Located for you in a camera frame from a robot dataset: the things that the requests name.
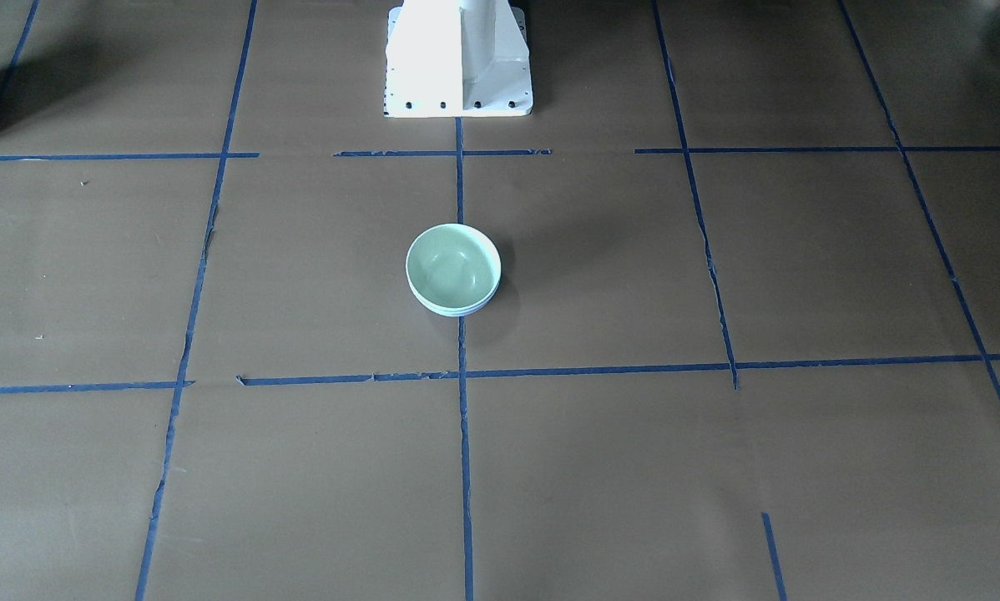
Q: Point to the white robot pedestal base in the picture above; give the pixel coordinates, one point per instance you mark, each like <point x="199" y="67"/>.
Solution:
<point x="457" y="59"/>

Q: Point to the green bowl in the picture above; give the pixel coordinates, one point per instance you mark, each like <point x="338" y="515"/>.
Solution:
<point x="452" y="259"/>

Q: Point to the blue bowl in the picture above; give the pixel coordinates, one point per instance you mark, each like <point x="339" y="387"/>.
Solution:
<point x="453" y="306"/>

